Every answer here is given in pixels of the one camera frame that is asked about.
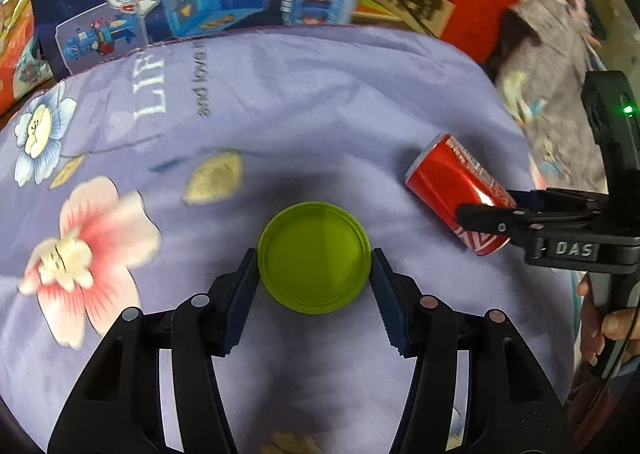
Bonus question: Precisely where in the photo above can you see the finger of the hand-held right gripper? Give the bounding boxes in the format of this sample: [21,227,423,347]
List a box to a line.
[457,203,546,241]
[505,188,608,213]

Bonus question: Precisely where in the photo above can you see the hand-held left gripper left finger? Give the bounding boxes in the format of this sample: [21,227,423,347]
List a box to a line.
[47,248,261,454]

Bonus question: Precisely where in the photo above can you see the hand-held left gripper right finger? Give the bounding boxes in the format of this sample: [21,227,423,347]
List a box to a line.
[369,248,576,454]

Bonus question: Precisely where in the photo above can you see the red soda can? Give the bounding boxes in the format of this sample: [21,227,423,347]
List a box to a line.
[404,134,518,257]

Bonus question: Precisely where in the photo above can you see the green round lid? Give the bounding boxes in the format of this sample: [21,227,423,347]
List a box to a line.
[257,201,372,317]

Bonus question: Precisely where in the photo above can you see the person's right hand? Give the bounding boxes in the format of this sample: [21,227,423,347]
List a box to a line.
[575,271,640,370]

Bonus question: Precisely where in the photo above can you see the purple printed shirt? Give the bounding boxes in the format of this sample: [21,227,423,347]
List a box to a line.
[487,0,616,195]

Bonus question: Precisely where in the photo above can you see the purple floral tablecloth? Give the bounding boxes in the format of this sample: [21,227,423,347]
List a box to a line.
[0,24,583,454]

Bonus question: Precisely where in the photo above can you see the yellow booklet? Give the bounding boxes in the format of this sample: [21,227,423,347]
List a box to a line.
[350,0,403,25]

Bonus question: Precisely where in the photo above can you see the cartoon dog printed bag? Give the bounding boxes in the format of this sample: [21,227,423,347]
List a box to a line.
[0,0,56,117]

